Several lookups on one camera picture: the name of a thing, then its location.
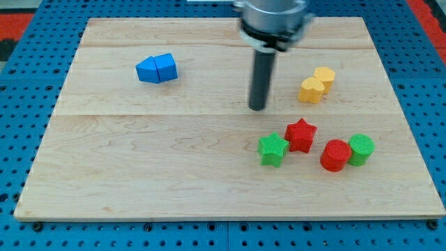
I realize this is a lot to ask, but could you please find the red star block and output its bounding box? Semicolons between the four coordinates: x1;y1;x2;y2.
284;118;318;153

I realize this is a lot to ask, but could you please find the blue triangular block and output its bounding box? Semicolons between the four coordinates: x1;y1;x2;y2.
135;56;160;84

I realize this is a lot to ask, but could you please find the blue cube block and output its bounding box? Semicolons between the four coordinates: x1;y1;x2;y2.
154;53;178;82

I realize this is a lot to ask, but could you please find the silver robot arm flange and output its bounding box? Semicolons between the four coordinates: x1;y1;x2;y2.
233;0;314;53

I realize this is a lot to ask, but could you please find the green cylinder block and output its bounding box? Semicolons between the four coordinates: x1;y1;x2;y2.
348;134;375;167

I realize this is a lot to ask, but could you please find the green star block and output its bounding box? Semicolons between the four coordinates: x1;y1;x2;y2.
257;132;289;168

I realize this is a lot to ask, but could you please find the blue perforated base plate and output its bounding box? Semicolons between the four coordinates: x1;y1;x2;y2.
1;0;445;250

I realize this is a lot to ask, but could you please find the yellow heart block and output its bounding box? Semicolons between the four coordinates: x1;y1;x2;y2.
298;77;325;103

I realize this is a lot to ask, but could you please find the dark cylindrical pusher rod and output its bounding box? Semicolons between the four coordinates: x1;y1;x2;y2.
248;51;276;111

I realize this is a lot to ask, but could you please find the red cylinder block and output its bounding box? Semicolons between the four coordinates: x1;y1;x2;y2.
320;139;352;172

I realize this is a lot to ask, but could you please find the yellow hexagon block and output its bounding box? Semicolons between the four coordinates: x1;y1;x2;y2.
313;67;336;94

